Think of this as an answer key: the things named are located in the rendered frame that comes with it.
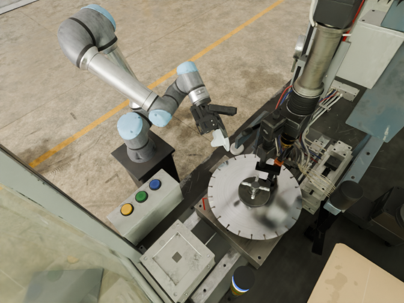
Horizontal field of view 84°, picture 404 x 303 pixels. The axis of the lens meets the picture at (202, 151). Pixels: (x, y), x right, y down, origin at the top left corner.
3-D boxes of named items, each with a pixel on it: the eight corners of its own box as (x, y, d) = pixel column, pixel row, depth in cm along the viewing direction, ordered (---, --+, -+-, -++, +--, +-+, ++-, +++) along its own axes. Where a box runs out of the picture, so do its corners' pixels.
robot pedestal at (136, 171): (134, 207, 183) (91, 154, 122) (170, 174, 198) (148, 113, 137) (166, 241, 165) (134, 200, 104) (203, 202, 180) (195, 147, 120)
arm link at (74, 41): (37, 27, 69) (171, 121, 80) (62, 11, 74) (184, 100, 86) (41, 53, 78) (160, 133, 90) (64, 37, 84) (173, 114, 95)
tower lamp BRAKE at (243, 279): (244, 296, 48) (246, 295, 46) (228, 279, 50) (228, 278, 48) (257, 278, 50) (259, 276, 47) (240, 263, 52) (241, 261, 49)
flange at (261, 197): (237, 178, 85) (237, 175, 83) (267, 178, 84) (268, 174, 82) (238, 206, 78) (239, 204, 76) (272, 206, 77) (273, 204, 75)
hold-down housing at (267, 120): (264, 165, 73) (276, 122, 57) (253, 156, 75) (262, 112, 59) (275, 156, 75) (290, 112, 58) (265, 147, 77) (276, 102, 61)
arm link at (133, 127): (119, 145, 111) (109, 127, 100) (134, 125, 118) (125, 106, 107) (140, 151, 108) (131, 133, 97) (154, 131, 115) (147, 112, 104)
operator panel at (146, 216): (135, 246, 92) (122, 236, 80) (120, 228, 97) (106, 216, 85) (184, 198, 103) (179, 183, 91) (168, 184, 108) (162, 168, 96)
